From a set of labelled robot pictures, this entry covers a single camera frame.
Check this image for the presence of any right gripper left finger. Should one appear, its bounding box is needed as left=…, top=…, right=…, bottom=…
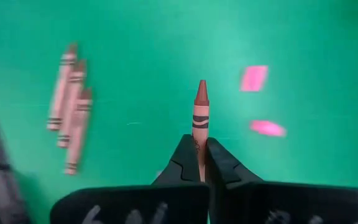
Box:
left=50, top=133, right=210, bottom=224

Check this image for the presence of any pink cap eraser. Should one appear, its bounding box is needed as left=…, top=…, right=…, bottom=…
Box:
left=249, top=119, right=288, bottom=138
left=240, top=64, right=269, bottom=93

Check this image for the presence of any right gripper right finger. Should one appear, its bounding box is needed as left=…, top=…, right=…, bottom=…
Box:
left=206, top=136, right=358, bottom=224

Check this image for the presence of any brown crayon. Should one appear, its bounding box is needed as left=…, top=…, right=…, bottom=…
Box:
left=57, top=58, right=88, bottom=149
left=192, top=79, right=211, bottom=183
left=46, top=42, right=78, bottom=132
left=64, top=87, right=93, bottom=176

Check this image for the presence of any green table mat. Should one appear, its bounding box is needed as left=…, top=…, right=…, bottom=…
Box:
left=0, top=0, right=358, bottom=224

